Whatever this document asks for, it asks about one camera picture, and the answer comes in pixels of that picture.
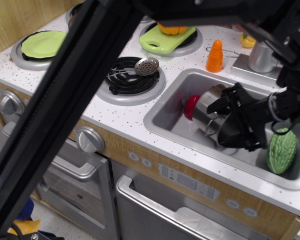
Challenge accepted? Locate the green toy plate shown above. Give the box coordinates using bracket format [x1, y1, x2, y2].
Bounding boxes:
[21, 30, 67, 61]

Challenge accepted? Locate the grey oven dial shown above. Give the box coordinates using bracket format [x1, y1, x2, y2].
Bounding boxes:
[0, 90, 25, 115]
[76, 126, 105, 154]

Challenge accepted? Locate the grey oven dial left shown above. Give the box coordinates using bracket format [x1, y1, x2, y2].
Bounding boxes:
[0, 90, 25, 115]

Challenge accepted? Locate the toy oven door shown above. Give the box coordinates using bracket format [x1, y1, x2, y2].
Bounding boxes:
[2, 114, 119, 240]

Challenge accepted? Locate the green bitter gourd toy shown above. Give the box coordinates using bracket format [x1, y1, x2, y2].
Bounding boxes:
[266, 128, 297, 175]

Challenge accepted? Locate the metal slotted skimmer spoon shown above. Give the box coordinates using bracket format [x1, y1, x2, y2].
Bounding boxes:
[107, 57, 159, 77]

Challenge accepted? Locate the orange toy pumpkin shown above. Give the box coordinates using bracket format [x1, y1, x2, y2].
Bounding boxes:
[157, 22, 188, 35]

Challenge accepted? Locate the grey oven dial right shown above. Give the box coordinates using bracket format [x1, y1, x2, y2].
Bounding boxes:
[76, 126, 105, 154]

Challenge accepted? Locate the red toy vegetable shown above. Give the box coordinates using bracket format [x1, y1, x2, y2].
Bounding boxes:
[184, 94, 201, 120]

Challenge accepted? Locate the stainless steel pot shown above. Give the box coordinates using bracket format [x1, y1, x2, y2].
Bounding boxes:
[192, 84, 243, 148]

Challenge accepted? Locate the blue clamp tool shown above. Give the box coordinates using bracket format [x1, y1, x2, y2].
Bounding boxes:
[16, 198, 34, 221]

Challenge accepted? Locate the grey stove knob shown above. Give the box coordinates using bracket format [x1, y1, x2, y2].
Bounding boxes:
[140, 16, 154, 24]

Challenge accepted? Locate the yellow toy bell pepper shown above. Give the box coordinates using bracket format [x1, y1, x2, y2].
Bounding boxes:
[240, 33, 256, 48]

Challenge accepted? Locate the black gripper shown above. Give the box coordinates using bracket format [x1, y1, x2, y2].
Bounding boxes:
[206, 82, 278, 153]

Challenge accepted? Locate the grey toy faucet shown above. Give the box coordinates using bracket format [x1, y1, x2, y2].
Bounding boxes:
[231, 42, 281, 82]

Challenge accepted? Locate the back left stove burner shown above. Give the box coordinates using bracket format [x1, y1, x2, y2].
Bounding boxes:
[65, 2, 83, 29]

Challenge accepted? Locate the green cutting board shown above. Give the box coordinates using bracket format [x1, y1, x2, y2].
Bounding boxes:
[139, 26, 196, 54]

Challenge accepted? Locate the grey toy sink basin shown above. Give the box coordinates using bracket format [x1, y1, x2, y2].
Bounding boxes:
[144, 69, 300, 190]

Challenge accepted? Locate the toy dishwasher door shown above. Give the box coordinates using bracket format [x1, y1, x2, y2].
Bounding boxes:
[112, 161, 268, 240]

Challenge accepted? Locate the front right black burner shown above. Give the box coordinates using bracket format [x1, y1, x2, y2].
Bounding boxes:
[96, 56, 166, 106]

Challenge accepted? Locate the front left stove burner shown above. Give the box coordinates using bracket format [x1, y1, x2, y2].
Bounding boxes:
[10, 30, 67, 71]

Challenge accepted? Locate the orange toy carrot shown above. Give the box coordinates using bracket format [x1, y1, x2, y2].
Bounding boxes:
[206, 40, 223, 73]

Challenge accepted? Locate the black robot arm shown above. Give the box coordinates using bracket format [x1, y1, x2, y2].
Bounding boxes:
[0, 0, 300, 240]

